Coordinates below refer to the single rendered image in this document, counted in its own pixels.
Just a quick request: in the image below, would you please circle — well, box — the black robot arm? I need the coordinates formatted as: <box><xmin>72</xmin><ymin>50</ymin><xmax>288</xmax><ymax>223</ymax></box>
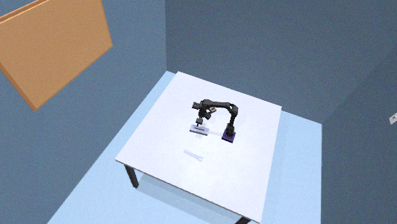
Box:
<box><xmin>192</xmin><ymin>99</ymin><xmax>239</xmax><ymax>138</ymax></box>

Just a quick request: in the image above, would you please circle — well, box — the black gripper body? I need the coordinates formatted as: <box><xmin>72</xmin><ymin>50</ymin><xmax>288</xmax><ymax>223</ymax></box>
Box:
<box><xmin>196</xmin><ymin>108</ymin><xmax>206</xmax><ymax>125</ymax></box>

